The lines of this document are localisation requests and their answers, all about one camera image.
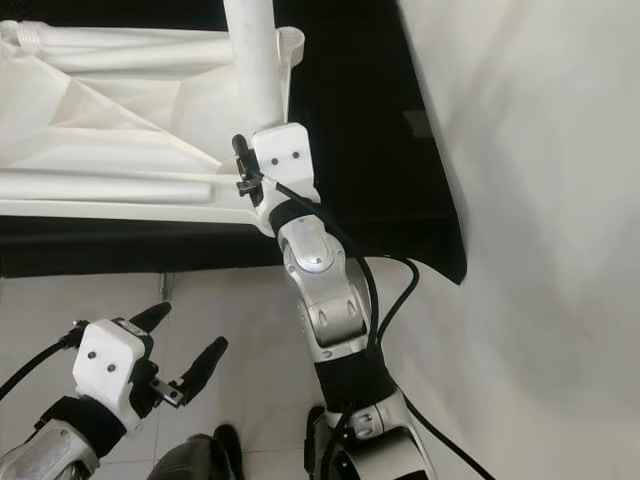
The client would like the black tablecloth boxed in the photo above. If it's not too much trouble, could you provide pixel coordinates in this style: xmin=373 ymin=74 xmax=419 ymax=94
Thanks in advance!
xmin=0 ymin=0 xmax=469 ymax=286

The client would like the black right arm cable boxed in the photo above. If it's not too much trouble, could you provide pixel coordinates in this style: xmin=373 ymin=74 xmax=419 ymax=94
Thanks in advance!
xmin=260 ymin=178 xmax=501 ymax=480

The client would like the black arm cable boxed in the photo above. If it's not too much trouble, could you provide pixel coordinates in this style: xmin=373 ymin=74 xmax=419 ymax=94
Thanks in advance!
xmin=0 ymin=320 xmax=89 ymax=401
xmin=260 ymin=178 xmax=501 ymax=480

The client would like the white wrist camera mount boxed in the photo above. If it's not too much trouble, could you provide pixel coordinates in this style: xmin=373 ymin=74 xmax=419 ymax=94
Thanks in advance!
xmin=78 ymin=318 xmax=156 ymax=421
xmin=250 ymin=122 xmax=311 ymax=216

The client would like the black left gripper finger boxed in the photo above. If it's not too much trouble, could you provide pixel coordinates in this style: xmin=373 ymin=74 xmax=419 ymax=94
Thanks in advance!
xmin=128 ymin=301 xmax=173 ymax=334
xmin=178 ymin=336 xmax=229 ymax=403

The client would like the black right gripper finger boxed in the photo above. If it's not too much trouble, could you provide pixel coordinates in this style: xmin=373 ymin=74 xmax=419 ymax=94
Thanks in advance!
xmin=231 ymin=133 xmax=258 ymax=193

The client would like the grey robot leg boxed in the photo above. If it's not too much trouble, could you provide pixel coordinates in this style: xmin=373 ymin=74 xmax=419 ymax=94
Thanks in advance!
xmin=148 ymin=425 xmax=243 ymax=480
xmin=304 ymin=405 xmax=351 ymax=480

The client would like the white plastic children table top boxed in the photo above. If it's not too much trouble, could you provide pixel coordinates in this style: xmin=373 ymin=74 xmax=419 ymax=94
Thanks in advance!
xmin=0 ymin=20 xmax=309 ymax=238

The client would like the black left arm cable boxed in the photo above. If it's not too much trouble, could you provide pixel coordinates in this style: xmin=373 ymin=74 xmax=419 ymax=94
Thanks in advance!
xmin=0 ymin=320 xmax=89 ymax=401

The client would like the grey robot right leg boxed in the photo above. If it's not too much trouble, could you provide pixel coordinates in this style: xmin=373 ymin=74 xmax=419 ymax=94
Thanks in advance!
xmin=304 ymin=405 xmax=351 ymax=480

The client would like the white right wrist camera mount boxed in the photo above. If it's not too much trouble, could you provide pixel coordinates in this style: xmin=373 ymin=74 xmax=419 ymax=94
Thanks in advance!
xmin=250 ymin=122 xmax=311 ymax=216

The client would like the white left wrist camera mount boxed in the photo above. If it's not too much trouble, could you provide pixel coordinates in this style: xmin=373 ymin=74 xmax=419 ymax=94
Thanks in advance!
xmin=78 ymin=318 xmax=156 ymax=421

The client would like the grey robot left leg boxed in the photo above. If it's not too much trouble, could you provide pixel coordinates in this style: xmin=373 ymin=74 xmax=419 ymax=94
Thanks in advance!
xmin=148 ymin=425 xmax=243 ymax=480

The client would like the grey tape strip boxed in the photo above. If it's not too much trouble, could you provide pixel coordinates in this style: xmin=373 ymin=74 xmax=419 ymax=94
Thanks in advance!
xmin=403 ymin=108 xmax=439 ymax=139

